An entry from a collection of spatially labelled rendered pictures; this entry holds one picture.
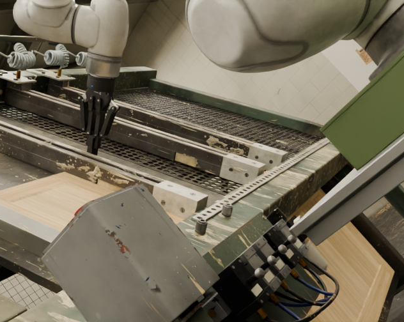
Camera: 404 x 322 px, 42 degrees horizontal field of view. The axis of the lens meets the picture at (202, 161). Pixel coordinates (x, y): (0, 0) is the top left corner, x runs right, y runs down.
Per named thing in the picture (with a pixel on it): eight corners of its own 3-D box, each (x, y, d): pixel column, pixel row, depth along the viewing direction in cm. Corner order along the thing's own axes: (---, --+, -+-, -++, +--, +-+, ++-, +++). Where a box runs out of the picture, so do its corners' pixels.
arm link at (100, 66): (101, 50, 144) (98, 71, 146) (80, 50, 136) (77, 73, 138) (128, 57, 141) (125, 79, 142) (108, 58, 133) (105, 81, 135)
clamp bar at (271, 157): (276, 175, 184) (292, 108, 177) (23, 92, 229) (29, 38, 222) (284, 169, 192) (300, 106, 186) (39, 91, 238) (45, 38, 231)
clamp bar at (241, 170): (252, 190, 163) (269, 115, 156) (-21, 96, 209) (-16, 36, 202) (263, 183, 172) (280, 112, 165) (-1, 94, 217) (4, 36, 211)
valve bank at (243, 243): (313, 363, 80) (212, 241, 84) (250, 404, 86) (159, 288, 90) (368, 253, 124) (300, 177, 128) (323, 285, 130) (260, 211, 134)
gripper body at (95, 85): (123, 78, 142) (118, 111, 145) (98, 71, 145) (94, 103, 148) (106, 79, 135) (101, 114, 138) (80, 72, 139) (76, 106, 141)
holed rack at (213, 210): (202, 223, 119) (202, 221, 119) (190, 219, 120) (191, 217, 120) (348, 131, 264) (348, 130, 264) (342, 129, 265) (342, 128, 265)
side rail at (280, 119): (330, 151, 262) (335, 130, 259) (146, 97, 304) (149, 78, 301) (333, 149, 269) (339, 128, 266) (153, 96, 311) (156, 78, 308)
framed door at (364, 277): (352, 383, 158) (358, 380, 157) (234, 241, 167) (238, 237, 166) (390, 273, 237) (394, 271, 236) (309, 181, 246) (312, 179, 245)
